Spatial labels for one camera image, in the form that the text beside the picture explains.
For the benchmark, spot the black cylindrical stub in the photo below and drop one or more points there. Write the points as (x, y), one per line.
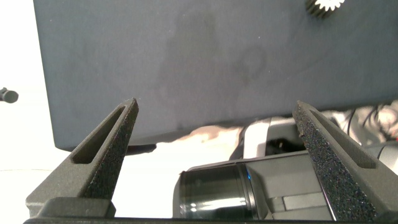
(8, 96)

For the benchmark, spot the glossy black cylindrical sensor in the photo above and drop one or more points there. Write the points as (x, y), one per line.
(211, 193)

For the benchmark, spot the small steel planetary gear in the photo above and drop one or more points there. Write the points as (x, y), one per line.
(329, 4)

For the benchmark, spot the dark mat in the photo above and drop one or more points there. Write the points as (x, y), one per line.
(186, 62)

